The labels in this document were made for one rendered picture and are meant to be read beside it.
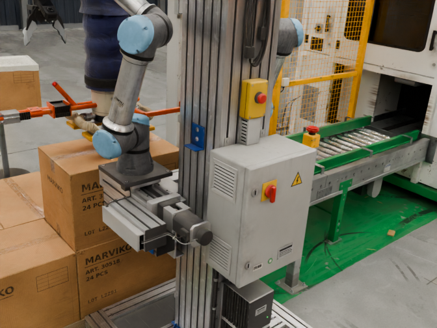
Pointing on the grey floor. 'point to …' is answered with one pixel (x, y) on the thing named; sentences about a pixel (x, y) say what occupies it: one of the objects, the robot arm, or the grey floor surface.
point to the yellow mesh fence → (326, 73)
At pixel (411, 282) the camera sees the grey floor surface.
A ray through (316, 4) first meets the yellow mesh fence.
